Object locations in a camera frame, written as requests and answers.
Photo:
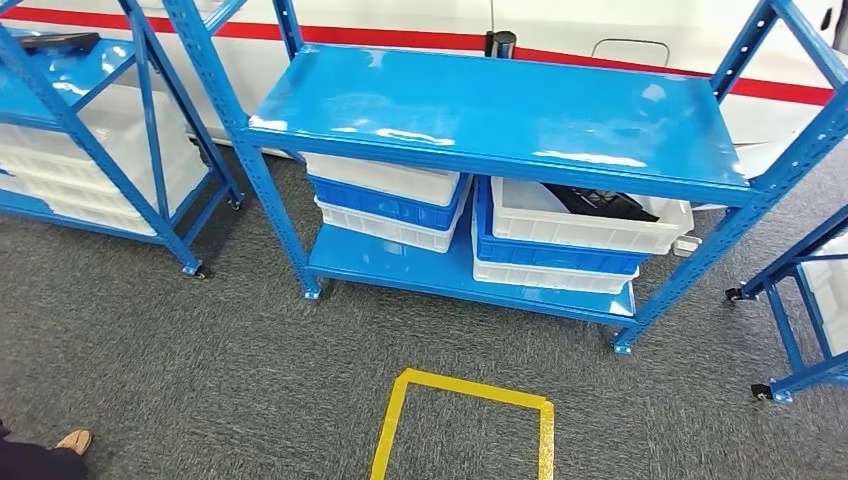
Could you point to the person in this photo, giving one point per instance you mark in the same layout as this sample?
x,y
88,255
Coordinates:
x,y
33,460

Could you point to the black barrier post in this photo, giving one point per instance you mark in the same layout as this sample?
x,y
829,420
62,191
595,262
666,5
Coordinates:
x,y
501,45

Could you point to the blue plastic bin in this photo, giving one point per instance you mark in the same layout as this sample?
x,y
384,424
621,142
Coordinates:
x,y
550,255
384,205

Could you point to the white floor outlet plate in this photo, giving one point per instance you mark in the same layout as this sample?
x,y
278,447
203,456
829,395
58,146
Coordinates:
x,y
686,245

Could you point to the white car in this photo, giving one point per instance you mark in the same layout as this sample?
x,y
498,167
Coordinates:
x,y
397,16

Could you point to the white fuel filler flap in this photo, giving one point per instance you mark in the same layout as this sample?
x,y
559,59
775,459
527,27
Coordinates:
x,y
629,54

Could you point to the black plastic parts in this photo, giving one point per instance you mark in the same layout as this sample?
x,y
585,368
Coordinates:
x,y
596,202

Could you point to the yellow floor tape square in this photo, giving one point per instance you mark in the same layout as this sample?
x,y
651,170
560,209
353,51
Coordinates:
x,y
391,424

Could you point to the blue metal shelf rack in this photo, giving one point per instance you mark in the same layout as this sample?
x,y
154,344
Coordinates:
x,y
497,112
40,79
815,376

